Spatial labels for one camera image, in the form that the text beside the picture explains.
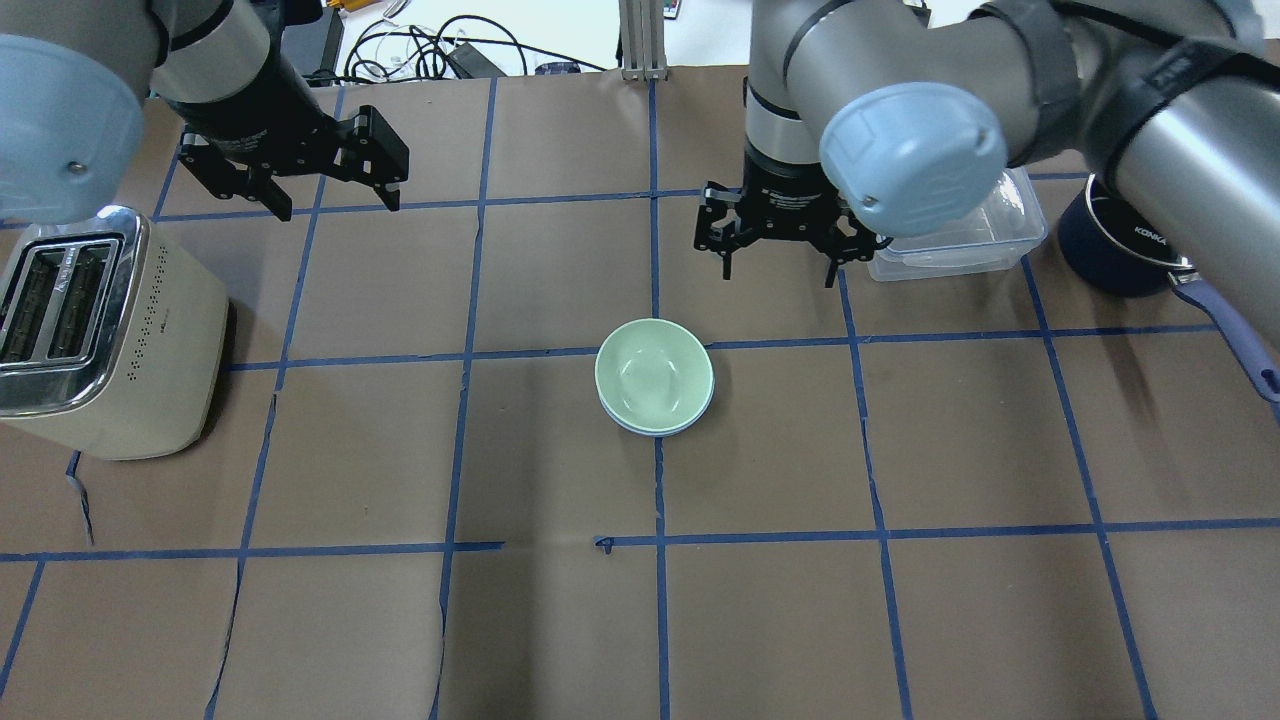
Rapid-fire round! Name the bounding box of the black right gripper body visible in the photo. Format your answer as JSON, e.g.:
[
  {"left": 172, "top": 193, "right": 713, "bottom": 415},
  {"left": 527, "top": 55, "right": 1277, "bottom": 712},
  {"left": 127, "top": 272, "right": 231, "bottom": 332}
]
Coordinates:
[{"left": 737, "top": 145, "right": 840, "bottom": 247}]

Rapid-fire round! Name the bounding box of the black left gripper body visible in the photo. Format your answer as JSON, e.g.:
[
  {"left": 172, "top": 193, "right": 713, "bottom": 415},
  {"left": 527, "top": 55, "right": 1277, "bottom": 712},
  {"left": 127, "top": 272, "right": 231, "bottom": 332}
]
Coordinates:
[{"left": 180, "top": 50, "right": 338, "bottom": 178}]

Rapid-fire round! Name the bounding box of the green bowl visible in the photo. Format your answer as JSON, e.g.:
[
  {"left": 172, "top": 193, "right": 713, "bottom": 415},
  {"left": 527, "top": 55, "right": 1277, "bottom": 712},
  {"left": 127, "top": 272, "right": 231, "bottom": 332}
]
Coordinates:
[{"left": 593, "top": 318, "right": 716, "bottom": 395}]

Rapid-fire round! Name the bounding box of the blue bowl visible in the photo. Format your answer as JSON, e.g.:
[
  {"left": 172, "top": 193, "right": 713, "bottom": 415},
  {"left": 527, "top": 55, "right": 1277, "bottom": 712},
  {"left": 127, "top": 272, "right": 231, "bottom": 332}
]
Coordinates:
[{"left": 596, "top": 384, "right": 716, "bottom": 438}]

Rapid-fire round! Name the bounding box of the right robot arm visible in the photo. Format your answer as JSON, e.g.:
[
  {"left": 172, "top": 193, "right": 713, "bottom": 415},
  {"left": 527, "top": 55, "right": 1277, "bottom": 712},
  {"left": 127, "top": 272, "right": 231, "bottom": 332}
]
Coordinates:
[{"left": 694, "top": 1, "right": 1279, "bottom": 343}]

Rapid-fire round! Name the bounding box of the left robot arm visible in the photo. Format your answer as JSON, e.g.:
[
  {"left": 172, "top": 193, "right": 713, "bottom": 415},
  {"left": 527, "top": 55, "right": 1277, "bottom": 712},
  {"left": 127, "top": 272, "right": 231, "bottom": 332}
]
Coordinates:
[{"left": 1, "top": 1, "right": 410, "bottom": 224}]

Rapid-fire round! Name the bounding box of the clear plastic container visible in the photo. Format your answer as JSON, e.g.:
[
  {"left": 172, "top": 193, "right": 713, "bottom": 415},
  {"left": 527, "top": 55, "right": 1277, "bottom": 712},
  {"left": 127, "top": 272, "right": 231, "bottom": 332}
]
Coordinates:
[{"left": 868, "top": 167, "right": 1048, "bottom": 282}]

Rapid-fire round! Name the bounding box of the white chrome toaster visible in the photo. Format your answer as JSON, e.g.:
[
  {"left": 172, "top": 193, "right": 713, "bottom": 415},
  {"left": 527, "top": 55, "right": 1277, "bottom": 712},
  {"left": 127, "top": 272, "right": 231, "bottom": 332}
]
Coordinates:
[{"left": 1, "top": 205, "right": 232, "bottom": 461}]

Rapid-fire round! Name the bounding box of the dark blue saucepan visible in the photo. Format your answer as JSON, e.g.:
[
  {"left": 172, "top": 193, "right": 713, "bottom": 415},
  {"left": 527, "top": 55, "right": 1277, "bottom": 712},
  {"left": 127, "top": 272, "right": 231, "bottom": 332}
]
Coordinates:
[{"left": 1057, "top": 173, "right": 1279, "bottom": 405}]

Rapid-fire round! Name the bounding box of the aluminium frame post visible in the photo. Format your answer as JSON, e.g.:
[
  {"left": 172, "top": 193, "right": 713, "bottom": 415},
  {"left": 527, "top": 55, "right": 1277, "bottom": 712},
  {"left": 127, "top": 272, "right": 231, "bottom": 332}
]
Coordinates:
[{"left": 617, "top": 0, "right": 669, "bottom": 82}]

